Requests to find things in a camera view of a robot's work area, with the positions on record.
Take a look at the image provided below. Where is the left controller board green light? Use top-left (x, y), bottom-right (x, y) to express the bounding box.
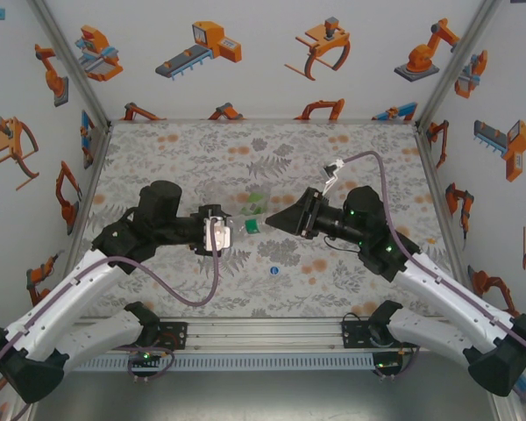
top-left (128, 350), bottom-right (160, 368)

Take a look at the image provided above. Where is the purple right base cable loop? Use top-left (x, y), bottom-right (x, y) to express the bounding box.
top-left (373, 341), bottom-right (423, 382)

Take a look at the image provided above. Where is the aluminium table back rail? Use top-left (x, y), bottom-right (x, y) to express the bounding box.
top-left (109, 117), bottom-right (418, 126)

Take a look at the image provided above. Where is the floral patterned tablecloth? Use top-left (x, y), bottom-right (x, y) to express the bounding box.
top-left (68, 120), bottom-right (470, 319)

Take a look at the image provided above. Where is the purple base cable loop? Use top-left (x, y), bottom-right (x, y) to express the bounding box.
top-left (113, 344), bottom-right (176, 383)
top-left (373, 341), bottom-right (423, 382)

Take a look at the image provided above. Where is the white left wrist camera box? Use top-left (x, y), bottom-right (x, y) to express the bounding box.
top-left (203, 216), bottom-right (233, 253)

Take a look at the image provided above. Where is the aluminium front mounting rail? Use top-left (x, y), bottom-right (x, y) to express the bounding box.
top-left (24, 316), bottom-right (504, 355)

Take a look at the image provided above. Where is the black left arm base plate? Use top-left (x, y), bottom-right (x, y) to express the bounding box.
top-left (107, 321), bottom-right (189, 351)

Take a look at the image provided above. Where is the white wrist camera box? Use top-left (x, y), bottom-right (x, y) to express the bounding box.
top-left (203, 216), bottom-right (233, 253)
top-left (322, 159), bottom-right (348, 196)

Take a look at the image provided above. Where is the aluminium frame post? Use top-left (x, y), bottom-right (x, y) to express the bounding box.
top-left (25, 0), bottom-right (114, 129)
top-left (414, 0), bottom-right (503, 129)

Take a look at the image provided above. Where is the aluminium table side rail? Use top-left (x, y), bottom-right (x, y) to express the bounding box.
top-left (414, 124), bottom-right (479, 282)
top-left (63, 124), bottom-right (114, 260)

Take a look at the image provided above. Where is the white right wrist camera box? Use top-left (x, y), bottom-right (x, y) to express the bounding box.
top-left (322, 159), bottom-right (348, 196)

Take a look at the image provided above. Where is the clear bottle with green label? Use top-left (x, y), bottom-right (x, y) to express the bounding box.
top-left (238, 186), bottom-right (274, 220)

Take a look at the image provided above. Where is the aluminium frame leg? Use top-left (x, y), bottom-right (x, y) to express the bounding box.
top-left (6, 394), bottom-right (43, 421)
top-left (488, 392), bottom-right (525, 421)

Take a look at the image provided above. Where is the slotted grey cable duct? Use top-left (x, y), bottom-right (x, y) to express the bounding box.
top-left (65, 353), bottom-right (374, 373)

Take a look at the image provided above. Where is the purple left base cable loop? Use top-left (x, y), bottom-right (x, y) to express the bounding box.
top-left (113, 344), bottom-right (176, 383)

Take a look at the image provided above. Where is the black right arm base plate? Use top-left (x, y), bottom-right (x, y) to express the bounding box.
top-left (340, 318), bottom-right (423, 350)

